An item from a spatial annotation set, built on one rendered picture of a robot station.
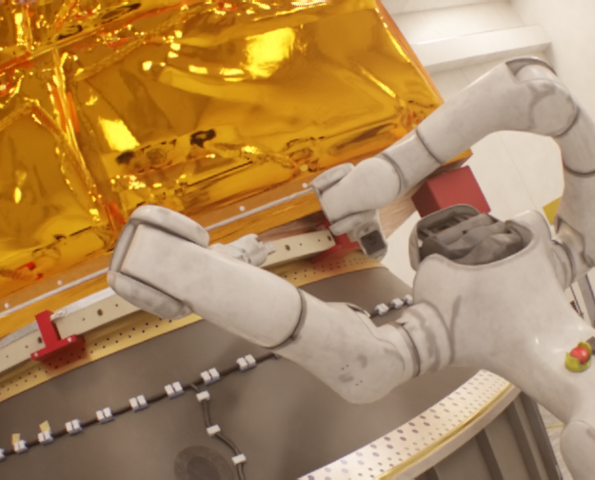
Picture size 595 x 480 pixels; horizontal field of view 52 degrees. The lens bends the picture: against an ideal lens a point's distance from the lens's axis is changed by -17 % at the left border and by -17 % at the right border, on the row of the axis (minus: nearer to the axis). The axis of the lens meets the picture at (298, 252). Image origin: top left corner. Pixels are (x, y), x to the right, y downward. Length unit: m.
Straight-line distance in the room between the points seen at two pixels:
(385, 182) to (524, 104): 0.23
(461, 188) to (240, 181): 0.57
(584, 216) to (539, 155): 8.25
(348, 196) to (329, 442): 0.54
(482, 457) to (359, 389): 0.72
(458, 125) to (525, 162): 8.19
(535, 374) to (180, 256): 0.45
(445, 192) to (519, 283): 0.94
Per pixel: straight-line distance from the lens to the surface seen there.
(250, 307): 0.72
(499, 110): 0.89
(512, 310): 0.88
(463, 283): 0.89
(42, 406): 1.47
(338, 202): 0.96
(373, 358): 0.83
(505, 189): 8.72
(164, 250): 0.71
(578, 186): 1.01
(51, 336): 1.44
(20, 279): 1.57
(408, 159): 0.93
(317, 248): 1.66
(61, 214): 1.57
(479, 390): 1.59
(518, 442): 1.70
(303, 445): 1.31
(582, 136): 0.96
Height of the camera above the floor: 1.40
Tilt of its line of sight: 10 degrees up
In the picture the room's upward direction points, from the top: 25 degrees counter-clockwise
